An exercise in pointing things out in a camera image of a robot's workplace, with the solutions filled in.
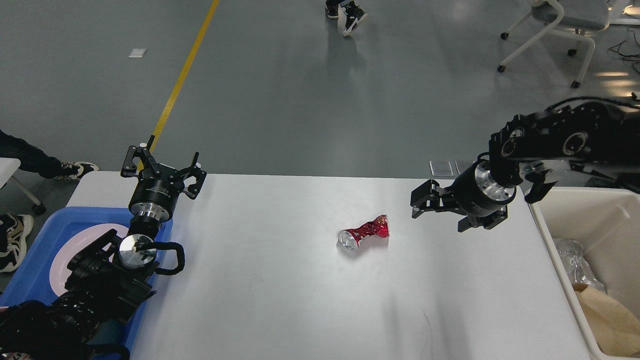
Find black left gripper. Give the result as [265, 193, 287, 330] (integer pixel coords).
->
[119, 135, 207, 223]

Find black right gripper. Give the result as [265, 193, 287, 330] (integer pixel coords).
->
[410, 160, 517, 233]

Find crushed red soda can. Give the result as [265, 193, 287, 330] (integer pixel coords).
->
[337, 214, 390, 250]

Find pink plate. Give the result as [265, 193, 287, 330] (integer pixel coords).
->
[49, 223, 128, 296]

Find brown paper bag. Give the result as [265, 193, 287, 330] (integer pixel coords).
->
[572, 284, 640, 358]

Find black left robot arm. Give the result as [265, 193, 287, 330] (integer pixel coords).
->
[1, 136, 207, 360]

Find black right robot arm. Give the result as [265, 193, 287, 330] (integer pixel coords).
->
[410, 96, 640, 233]

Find floor outlet cover plates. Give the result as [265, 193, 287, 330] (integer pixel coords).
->
[429, 159, 475, 179]

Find foil piece in bin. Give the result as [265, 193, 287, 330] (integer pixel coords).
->
[553, 238, 607, 294]

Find beige plastic bin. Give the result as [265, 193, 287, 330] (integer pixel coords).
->
[530, 186, 640, 360]

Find white chair at left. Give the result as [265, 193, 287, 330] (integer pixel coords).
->
[0, 157, 47, 215]

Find seated person leg left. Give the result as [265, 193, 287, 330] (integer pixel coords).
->
[0, 132, 99, 273]

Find blue plastic tray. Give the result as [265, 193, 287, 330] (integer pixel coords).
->
[1, 207, 147, 351]

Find white office chair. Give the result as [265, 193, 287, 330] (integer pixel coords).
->
[496, 0, 610, 89]

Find person in black trousers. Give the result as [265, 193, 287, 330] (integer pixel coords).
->
[324, 0, 368, 38]

